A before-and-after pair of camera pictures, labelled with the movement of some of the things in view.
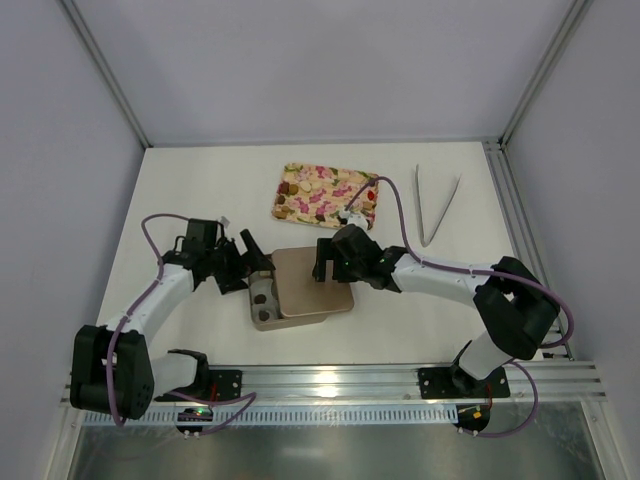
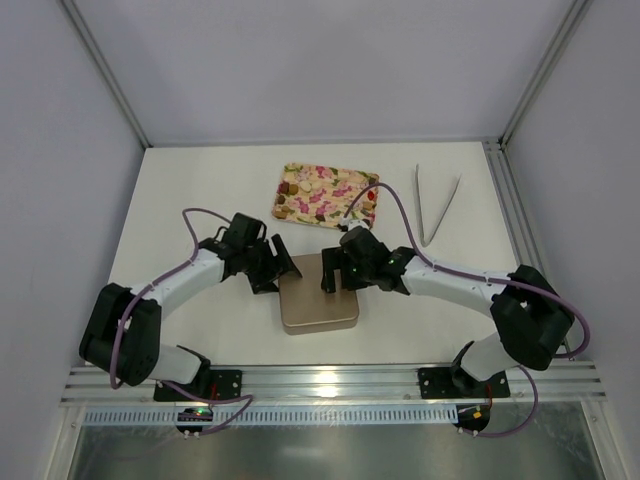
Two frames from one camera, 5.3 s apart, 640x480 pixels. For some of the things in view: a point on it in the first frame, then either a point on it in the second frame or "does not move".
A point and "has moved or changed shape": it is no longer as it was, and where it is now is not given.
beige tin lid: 299,293 has moved or changed shape
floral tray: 317,195 does not move
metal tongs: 421,220 does not move
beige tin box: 265,309 -> 335,325
